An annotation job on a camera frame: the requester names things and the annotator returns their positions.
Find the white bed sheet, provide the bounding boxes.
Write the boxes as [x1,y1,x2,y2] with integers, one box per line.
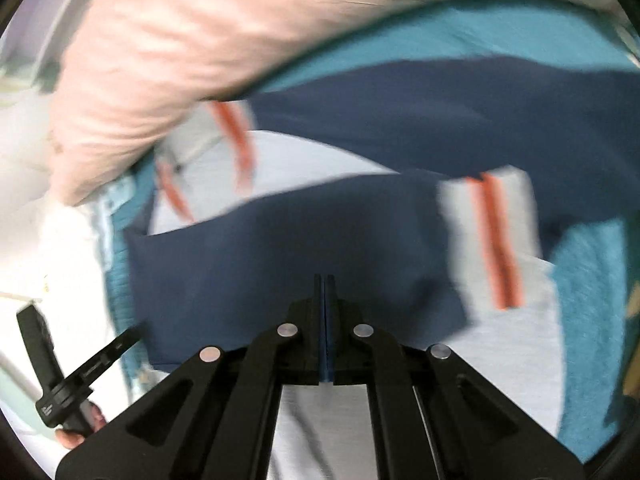
[0,125,151,461]

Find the navy grey sweatshirt orange stripes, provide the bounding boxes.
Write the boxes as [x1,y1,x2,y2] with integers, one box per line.
[125,57,640,480]

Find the person's left hand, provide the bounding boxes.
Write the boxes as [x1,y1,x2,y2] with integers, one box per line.
[54,401,108,448]

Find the teal printed blanket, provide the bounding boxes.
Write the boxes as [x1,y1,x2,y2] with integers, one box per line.
[97,0,640,466]

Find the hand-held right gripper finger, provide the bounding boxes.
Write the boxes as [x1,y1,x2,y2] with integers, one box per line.
[325,274,586,480]
[55,274,326,480]

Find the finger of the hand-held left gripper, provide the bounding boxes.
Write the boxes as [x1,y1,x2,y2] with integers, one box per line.
[74,323,149,392]

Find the white bed frame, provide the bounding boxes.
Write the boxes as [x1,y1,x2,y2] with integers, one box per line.
[35,0,121,66]

